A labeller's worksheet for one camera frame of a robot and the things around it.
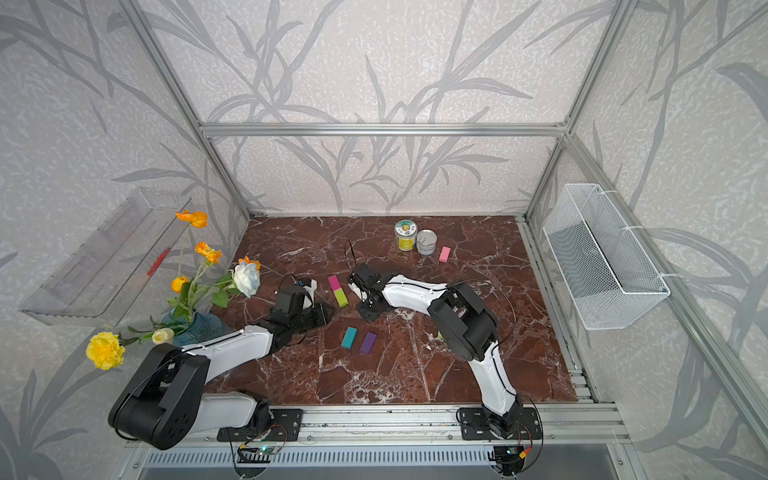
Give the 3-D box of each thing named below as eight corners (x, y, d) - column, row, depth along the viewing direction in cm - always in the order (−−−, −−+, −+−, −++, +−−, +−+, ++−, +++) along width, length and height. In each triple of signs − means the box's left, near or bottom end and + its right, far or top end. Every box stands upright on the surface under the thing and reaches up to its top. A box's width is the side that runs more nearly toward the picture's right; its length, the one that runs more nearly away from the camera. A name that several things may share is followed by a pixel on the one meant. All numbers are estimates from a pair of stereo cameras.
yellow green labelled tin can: (394, 251, 112) (394, 235, 105) (395, 236, 117) (394, 219, 110) (416, 251, 112) (417, 235, 105) (416, 236, 117) (417, 219, 110)
